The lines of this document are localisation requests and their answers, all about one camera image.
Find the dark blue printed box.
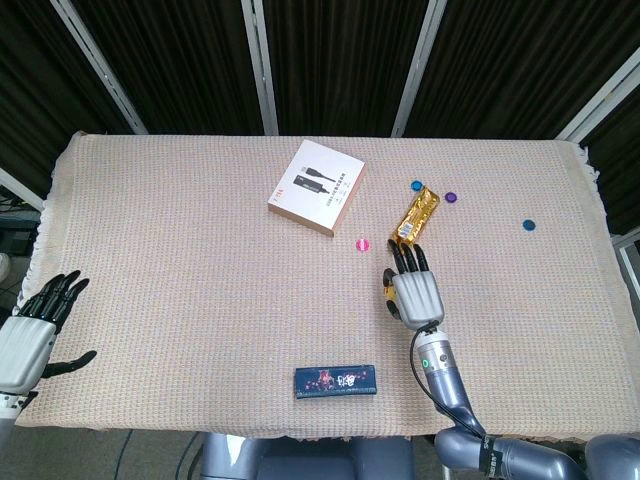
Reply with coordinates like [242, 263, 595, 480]
[294, 363, 378, 400]

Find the aluminium frame post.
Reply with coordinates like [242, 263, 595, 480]
[553, 46, 640, 145]
[390, 0, 449, 138]
[48, 0, 149, 136]
[240, 0, 280, 137]
[0, 166, 46, 213]

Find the beige woven tablecloth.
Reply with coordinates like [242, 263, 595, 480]
[9, 130, 640, 445]

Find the white metal side frame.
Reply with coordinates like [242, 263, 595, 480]
[610, 232, 640, 324]

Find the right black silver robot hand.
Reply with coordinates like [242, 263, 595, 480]
[382, 239, 447, 332]

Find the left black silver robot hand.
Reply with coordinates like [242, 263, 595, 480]
[0, 270, 98, 397]

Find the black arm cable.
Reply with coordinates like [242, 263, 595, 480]
[409, 323, 489, 441]

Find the gold foil snack packet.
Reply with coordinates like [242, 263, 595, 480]
[389, 186, 442, 247]

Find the white cable packaging box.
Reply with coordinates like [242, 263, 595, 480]
[267, 139, 369, 239]

